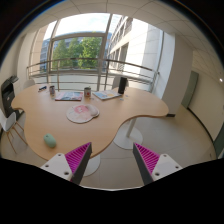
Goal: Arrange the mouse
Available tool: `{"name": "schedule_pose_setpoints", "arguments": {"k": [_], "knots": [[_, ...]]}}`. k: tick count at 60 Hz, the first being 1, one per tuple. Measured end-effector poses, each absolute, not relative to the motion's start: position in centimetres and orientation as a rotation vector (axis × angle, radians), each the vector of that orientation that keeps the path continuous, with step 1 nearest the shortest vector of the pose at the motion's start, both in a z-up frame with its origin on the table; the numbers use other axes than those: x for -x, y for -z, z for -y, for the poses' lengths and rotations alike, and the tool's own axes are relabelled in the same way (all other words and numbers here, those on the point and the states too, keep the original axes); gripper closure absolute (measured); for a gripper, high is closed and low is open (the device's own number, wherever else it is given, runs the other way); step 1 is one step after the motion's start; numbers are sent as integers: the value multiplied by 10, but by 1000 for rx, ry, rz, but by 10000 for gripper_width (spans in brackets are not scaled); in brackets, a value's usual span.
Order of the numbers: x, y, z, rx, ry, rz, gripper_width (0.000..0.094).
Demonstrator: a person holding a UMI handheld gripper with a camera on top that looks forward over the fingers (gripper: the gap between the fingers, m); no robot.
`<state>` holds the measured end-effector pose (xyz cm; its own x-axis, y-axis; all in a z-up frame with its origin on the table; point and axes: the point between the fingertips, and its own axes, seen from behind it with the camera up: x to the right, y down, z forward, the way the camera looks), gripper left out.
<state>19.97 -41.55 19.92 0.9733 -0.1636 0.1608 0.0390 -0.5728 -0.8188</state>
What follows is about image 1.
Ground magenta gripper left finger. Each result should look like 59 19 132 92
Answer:
41 143 92 185

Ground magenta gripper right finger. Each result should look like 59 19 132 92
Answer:
133 143 182 185

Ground mint green computer mouse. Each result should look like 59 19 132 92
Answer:
44 134 56 148

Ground round pink white mouse pad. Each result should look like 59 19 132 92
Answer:
66 104 99 124

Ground wooden curved table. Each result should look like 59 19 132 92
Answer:
11 83 170 177

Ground colourful magazine left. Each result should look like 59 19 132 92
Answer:
55 92 83 101

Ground white chair wooden legs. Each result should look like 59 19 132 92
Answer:
0 109 26 151

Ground white mug red print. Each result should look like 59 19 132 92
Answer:
84 87 91 97

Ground light blue magazine right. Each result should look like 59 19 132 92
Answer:
94 90 120 100

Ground dark mug left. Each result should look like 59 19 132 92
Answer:
49 85 55 96

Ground black sunglasses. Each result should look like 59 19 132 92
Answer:
38 86 47 92

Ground black cylindrical speaker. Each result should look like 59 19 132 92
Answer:
118 77 127 94

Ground white chair far left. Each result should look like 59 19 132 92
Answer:
23 79 35 89

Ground metal balcony railing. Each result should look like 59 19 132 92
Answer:
27 58 159 91

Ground green door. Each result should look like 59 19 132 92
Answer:
182 71 199 108

